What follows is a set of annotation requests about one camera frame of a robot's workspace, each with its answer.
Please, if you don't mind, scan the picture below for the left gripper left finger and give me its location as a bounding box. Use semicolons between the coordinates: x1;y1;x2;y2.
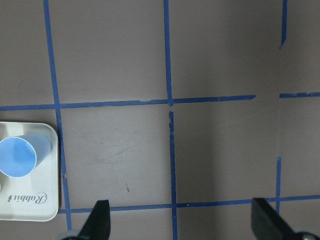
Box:
58;200;111;240

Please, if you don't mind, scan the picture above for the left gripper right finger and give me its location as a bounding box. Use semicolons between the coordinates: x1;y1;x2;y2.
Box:
250;197;320;240

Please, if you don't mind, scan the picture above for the cream serving tray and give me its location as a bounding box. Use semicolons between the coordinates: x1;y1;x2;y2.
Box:
0;121;60;222

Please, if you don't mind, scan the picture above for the blue plastic cup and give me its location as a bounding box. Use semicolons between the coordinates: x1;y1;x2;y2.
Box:
0;133;52;178

